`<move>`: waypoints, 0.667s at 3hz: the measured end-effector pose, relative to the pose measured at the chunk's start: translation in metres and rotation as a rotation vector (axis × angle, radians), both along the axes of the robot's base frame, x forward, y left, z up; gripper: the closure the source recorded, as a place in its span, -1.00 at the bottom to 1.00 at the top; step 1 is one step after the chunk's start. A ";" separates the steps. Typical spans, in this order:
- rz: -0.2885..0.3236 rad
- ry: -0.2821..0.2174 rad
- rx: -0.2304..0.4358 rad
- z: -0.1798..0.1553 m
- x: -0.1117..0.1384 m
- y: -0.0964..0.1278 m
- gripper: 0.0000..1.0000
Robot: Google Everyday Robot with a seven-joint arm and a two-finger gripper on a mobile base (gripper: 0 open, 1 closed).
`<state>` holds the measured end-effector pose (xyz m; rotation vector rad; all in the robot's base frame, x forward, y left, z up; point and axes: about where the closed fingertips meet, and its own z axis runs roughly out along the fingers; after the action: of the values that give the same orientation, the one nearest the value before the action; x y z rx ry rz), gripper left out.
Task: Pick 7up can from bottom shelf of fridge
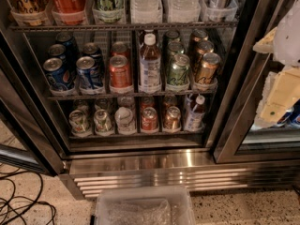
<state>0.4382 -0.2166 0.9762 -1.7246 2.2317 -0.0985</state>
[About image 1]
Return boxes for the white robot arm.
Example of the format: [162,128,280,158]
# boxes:
[253,0,300,128]

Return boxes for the red soda can bottom shelf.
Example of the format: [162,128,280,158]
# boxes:
[142,107,158,131]

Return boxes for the copper can bottom shelf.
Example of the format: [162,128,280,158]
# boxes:
[163,106,181,129]

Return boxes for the green LaCroix can front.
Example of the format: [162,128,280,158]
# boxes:
[166,53,190,91]

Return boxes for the orange soda can front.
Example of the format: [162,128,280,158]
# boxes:
[109,55,132,93]

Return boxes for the orange soda can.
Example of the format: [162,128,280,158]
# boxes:
[109,55,132,93]
[111,41,130,58]

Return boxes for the stainless steel fridge body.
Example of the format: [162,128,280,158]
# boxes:
[0,0,300,199]

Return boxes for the tea bottle bottom shelf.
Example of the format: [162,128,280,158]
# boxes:
[184,95,205,131]

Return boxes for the middle green can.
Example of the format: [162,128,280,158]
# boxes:
[167,41,185,64]

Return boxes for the rear orange soda can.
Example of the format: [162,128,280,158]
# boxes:
[111,41,130,58]

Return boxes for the gold can front right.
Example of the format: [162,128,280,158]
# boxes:
[193,52,221,90]

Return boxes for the gold can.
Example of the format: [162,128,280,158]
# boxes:
[193,52,221,90]
[193,40,214,72]

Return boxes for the middle gold can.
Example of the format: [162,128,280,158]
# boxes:
[193,40,214,72]

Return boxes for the front left Pepsi can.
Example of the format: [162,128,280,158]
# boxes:
[43,58,75,92]

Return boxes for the glass fridge door right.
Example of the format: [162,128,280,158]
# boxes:
[214,0,299,164]

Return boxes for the rear left Pepsi can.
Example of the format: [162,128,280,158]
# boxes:
[48,44,76,76]

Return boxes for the green LaCroix can top shelf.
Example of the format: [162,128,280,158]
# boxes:
[94,0,125,23]

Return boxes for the silver can top shelf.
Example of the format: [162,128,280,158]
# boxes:
[204,0,235,22]

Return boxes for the open fridge door left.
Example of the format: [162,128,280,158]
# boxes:
[0,45,65,176]

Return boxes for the Coca-Cola can top shelf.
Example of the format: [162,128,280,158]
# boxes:
[52,0,86,25]

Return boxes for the Pepsi can behind glass door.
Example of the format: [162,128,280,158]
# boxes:
[276,103,300,128]

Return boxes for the tea bottle white cap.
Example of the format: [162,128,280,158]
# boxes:
[139,33,161,94]

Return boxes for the clear plastic bin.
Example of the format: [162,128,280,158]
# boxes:
[95,186,196,225]

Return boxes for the black cables on floor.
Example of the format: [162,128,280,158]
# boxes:
[0,163,57,225]

